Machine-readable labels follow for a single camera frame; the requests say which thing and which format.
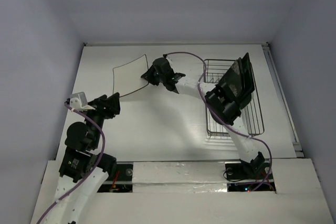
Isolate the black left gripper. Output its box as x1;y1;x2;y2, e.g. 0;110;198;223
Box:
84;91;120;147

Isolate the white square plate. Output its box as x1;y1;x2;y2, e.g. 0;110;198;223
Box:
112;54;149;97

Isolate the black floral square plate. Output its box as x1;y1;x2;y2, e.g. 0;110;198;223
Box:
216;57;244;100

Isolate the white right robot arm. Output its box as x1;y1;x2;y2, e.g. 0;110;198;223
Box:
141;54;265;178

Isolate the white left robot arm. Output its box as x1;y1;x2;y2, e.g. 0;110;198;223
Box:
43;92;120;223

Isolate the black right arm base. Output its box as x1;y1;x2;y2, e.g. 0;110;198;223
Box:
223;161;270;182

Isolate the white foam front block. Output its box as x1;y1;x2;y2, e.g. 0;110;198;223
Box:
132;162;227;194

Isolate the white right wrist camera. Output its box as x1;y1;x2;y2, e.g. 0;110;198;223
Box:
163;54;173;65

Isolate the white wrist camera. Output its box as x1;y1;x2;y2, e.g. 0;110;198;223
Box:
163;54;173;65
66;92;95;112

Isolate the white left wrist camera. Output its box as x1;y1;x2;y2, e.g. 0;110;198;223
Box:
66;92;95;112

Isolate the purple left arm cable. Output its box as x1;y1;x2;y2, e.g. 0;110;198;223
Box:
36;102;106;224

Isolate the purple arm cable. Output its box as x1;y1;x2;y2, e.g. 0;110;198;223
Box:
36;102;106;224
162;51;273;191

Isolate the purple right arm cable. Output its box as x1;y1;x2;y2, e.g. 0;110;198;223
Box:
162;51;273;191

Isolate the metal wire dish rack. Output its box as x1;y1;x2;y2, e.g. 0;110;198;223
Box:
204;59;265;140

